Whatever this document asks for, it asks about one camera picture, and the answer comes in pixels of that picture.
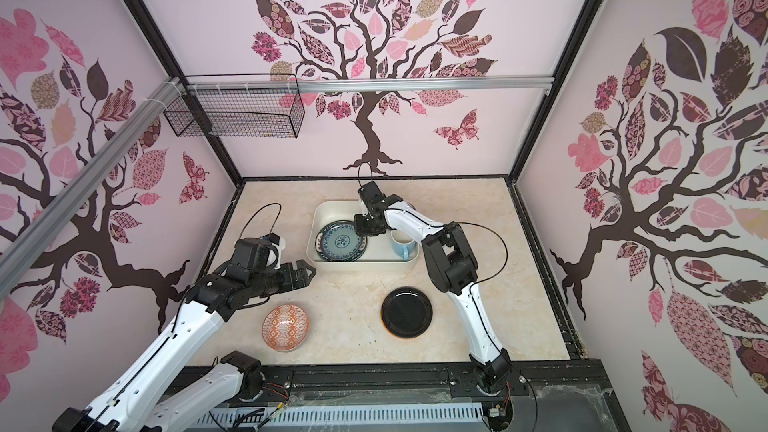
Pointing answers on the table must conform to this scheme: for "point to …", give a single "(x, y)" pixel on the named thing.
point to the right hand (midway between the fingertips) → (358, 227)
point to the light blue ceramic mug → (402, 244)
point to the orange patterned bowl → (285, 327)
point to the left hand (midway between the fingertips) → (302, 280)
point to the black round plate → (406, 312)
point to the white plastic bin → (378, 251)
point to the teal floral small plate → (339, 241)
